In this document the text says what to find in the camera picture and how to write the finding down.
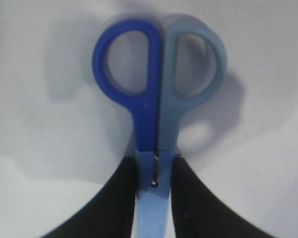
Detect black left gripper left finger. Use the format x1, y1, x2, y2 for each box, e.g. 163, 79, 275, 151
44, 157, 138, 238

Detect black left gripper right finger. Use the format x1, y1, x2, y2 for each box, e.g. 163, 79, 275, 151
171, 156, 270, 238

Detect blue scissors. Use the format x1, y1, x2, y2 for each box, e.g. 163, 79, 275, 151
92, 17, 227, 238

